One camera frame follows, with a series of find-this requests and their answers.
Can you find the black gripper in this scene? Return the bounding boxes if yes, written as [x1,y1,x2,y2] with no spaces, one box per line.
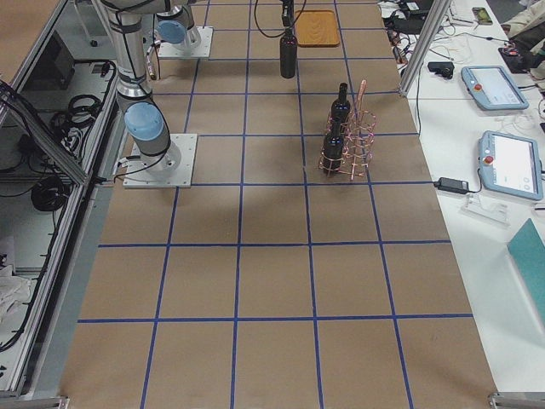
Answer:
[281,0,295,26]

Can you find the dark wine bottle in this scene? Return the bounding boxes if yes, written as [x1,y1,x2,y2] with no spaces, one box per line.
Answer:
[330,83,351,124]
[279,27,298,79]
[322,117,344,175]

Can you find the wooden tray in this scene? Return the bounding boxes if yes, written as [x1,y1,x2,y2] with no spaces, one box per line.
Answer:
[295,9,341,48]

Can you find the teach pendant far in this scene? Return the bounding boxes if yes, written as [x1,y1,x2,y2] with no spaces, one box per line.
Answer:
[461,66,529,111]

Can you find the teach pendant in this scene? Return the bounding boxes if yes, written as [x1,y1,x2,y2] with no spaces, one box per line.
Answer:
[478,130,544,200]
[461,66,529,111]

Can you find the black power adapter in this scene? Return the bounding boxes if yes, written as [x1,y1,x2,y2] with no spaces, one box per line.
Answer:
[433,177,469,194]

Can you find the teach pendant near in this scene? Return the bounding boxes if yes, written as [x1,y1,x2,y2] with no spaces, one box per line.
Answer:
[478,130,544,200]

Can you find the clear acrylic stand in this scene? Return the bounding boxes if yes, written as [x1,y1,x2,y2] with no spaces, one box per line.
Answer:
[461,193,510,227]

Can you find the teal folder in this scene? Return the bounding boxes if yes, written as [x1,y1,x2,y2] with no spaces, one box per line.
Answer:
[508,219,545,315]

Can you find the white crumpled cloth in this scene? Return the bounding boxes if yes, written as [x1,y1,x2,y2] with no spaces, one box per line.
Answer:
[0,236,33,329]

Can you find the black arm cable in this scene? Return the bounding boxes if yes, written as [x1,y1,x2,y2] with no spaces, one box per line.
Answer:
[254,0,310,40]

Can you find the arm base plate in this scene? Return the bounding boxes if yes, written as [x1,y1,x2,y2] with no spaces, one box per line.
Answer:
[158,26,214,60]
[123,134,198,188]

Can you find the aluminium frame post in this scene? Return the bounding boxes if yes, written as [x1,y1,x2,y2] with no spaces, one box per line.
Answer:
[399,0,450,96]

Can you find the copper wire bottle basket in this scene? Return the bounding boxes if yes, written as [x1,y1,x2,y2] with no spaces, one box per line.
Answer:
[318,79,376,181]

